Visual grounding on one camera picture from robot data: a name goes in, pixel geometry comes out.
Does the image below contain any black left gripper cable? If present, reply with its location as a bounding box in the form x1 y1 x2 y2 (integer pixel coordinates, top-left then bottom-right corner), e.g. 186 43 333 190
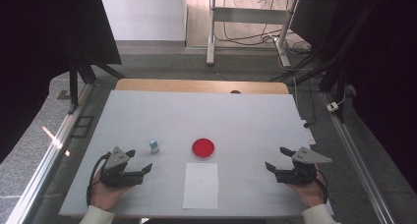
86 151 112 207

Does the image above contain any round red ink pad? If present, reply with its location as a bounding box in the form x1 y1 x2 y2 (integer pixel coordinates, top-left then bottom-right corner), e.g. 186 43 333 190
191 138 216 161

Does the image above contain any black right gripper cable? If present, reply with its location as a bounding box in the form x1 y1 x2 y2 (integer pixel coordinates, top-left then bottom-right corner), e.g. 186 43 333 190
314 169 329 204

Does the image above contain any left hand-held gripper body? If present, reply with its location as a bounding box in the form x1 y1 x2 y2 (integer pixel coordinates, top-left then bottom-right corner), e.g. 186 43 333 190
99 146 146 188

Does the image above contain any person's left hand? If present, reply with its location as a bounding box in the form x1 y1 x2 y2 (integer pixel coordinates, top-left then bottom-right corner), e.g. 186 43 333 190
89 169 132 212

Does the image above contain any person's right hand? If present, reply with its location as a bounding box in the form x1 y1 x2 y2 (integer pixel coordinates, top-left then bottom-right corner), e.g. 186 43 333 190
286 164 328 208

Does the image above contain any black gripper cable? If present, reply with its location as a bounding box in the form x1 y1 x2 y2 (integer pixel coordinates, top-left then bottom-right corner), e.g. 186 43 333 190
86 151 112 207
314 169 329 204

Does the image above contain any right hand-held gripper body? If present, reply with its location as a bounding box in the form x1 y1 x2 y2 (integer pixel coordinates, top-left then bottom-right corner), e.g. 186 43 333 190
274 146 332 186

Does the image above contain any black tripod stand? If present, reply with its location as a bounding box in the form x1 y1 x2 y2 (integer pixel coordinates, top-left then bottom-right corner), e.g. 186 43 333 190
268 7 365 124
66 53 126 116

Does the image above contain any aluminium floor rail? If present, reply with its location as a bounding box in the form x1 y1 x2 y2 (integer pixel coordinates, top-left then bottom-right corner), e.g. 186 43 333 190
320 91 396 224
6 83 95 224

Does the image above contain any white paper sheet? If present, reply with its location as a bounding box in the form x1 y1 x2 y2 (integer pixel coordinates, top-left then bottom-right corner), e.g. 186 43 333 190
182 162 219 210

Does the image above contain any white desk frame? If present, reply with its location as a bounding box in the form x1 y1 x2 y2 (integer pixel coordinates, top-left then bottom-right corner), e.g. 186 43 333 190
206 0 300 69

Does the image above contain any black curtain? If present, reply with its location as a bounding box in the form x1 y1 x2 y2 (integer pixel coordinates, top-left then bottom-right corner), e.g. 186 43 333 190
0 0 123 163
289 0 417 194

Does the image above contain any tangle of black floor cables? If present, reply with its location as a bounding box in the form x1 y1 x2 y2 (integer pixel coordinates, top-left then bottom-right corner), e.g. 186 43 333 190
214 0 313 55

